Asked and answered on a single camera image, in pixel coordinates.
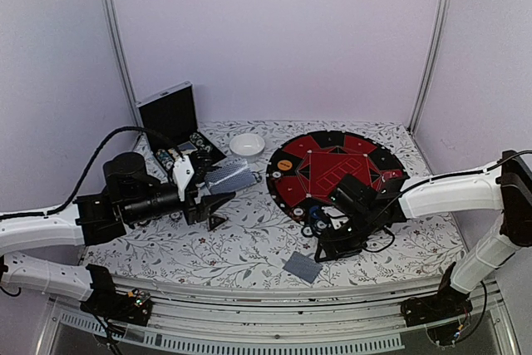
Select orange big blind button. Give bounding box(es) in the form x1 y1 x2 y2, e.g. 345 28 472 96
277 160 293 171

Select long poker chip row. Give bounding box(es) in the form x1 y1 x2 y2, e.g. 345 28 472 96
155 149 175 171

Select triangular all in marker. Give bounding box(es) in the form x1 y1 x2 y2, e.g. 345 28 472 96
208 214 228 231

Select blue small blind button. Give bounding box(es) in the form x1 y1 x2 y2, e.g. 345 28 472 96
309 206 322 219

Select red chips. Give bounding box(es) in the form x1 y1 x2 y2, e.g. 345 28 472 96
292 207 305 220

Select white ceramic bowl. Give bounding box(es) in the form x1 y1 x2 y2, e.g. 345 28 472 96
229 133 266 160

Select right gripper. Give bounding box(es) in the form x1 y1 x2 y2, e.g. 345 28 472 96
314 207 377 263

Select blue card deck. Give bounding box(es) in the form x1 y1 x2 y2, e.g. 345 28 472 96
204 159 258 195

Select short poker chip row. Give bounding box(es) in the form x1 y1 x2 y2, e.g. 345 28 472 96
190 132 204 148

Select aluminium frame post left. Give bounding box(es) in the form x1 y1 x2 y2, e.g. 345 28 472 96
101 0 141 126

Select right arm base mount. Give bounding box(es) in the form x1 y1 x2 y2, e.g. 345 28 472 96
400 288 473 327

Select dealt cards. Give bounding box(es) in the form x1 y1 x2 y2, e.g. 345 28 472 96
283 252 323 284

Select boxed playing card deck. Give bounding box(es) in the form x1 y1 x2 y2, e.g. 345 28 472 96
176 141 197 155

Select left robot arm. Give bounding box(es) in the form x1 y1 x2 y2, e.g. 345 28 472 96
1 152 218 317

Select floral tablecloth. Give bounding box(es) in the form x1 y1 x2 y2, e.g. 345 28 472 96
82 120 466 289

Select green twenty poker chip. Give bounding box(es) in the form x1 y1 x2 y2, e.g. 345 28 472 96
201 145 212 155

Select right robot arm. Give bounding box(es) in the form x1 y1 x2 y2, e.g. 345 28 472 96
266 150 531 318

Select round red black poker mat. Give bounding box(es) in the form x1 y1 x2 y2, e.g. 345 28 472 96
266 131 408 237

